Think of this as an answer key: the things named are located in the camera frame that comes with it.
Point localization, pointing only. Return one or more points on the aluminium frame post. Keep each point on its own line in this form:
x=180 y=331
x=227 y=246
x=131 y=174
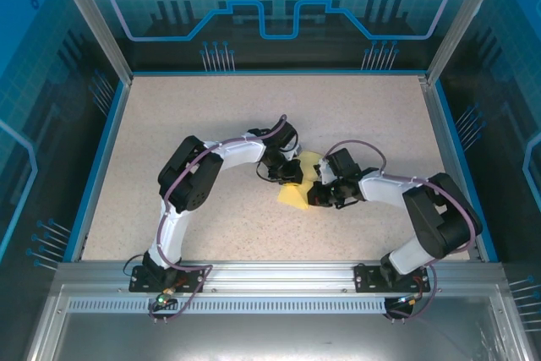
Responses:
x=98 y=18
x=458 y=18

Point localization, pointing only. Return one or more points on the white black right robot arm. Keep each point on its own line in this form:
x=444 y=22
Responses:
x=380 y=187

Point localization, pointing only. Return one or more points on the blue table border strip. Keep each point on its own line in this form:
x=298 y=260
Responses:
x=100 y=166

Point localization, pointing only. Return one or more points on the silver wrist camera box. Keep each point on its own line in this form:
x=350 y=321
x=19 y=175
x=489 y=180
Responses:
x=296 y=150
x=325 y=171

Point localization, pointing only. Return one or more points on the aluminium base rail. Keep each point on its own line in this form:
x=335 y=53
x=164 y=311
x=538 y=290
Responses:
x=274 y=276

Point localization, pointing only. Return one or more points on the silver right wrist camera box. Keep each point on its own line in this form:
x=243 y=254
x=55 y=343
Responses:
x=325 y=171

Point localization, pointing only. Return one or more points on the aluminium table side rail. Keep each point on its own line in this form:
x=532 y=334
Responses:
x=437 y=124

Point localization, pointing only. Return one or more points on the yellow cloth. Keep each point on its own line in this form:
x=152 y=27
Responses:
x=291 y=198

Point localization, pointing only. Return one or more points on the grey metal tray panel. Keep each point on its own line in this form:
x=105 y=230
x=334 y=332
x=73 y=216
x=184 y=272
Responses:
x=274 y=335

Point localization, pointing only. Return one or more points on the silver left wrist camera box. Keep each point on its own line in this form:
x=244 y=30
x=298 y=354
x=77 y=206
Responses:
x=296 y=150

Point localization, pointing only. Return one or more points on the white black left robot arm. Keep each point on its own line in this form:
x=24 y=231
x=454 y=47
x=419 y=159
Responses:
x=241 y=154

